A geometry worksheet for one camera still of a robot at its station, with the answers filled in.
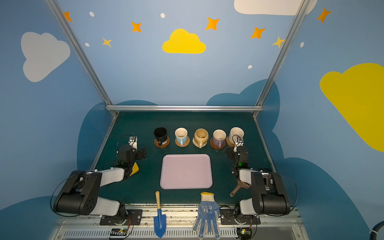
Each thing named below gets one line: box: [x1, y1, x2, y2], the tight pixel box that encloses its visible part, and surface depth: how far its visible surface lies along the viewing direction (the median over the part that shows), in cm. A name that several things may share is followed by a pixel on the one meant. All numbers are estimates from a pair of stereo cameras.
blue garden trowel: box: [153, 191, 167, 238], surface depth 75 cm
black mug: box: [154, 127, 167, 146], surface depth 98 cm
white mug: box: [229, 126, 245, 146], surface depth 103 cm
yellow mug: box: [192, 128, 209, 149], surface depth 100 cm
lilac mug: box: [212, 129, 227, 149], surface depth 101 cm
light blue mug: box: [174, 127, 188, 147], surface depth 98 cm
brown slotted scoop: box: [229, 179, 252, 198], surface depth 86 cm
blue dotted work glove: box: [193, 192, 220, 239], surface depth 76 cm
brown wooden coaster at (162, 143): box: [154, 136, 170, 149], surface depth 101 cm
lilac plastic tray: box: [160, 154, 213, 190], surface depth 92 cm
